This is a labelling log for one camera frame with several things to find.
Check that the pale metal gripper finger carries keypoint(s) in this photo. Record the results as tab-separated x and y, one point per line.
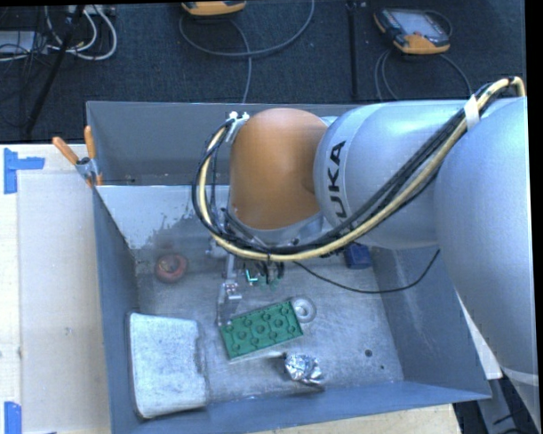
221	309
234	297

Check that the dark green flat block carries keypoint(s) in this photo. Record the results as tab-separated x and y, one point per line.
262	330

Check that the white foam block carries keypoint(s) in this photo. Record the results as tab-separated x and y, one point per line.
167	364

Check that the crumpled silver foil ball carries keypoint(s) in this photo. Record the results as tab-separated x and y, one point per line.
302	367

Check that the blue box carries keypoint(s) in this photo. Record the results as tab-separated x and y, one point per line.
357	256

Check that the grey metal bin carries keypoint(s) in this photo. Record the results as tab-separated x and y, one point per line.
347	342

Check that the pale wood board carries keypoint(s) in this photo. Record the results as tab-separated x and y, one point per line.
56	286

